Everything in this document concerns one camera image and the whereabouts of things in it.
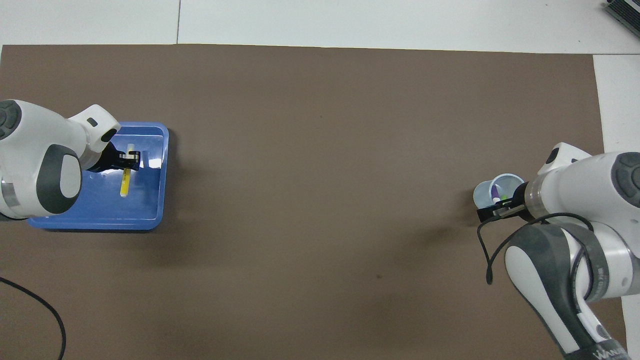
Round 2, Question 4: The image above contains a brown table mat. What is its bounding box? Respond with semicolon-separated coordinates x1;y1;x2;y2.
0;44;630;360

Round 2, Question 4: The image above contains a dark ridged device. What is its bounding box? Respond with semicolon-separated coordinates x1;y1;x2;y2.
603;0;640;39

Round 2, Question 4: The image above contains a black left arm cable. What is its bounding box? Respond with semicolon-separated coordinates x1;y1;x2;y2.
0;276;68;360

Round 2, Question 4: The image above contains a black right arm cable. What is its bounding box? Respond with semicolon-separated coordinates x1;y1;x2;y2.
476;212;596;286

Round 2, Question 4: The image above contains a blue plastic tray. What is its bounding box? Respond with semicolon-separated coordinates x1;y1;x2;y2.
25;121;170;231

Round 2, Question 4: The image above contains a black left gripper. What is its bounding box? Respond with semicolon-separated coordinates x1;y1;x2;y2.
87;142;142;174

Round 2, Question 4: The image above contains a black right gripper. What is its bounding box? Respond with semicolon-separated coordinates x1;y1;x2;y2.
476;180;534;224

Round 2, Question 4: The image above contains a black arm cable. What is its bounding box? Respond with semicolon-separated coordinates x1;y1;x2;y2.
476;212;596;286
0;276;68;360

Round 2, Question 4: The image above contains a translucent plastic cup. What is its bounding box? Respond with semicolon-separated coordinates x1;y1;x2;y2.
472;173;526;211

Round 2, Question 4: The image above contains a yellow pen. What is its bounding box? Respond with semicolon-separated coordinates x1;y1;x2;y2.
119;143;136;199

